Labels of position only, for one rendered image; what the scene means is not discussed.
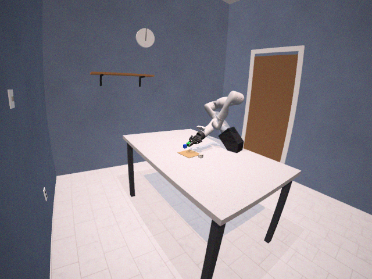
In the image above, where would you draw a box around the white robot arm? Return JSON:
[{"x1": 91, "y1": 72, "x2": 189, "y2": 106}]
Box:
[{"x1": 197, "y1": 91, "x2": 244, "y2": 137}]

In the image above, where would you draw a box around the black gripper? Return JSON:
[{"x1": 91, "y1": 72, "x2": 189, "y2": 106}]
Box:
[{"x1": 189, "y1": 131, "x2": 205, "y2": 146}]

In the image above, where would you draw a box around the tan flat mat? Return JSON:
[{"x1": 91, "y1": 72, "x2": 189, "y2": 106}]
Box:
[{"x1": 178, "y1": 149, "x2": 199, "y2": 158}]

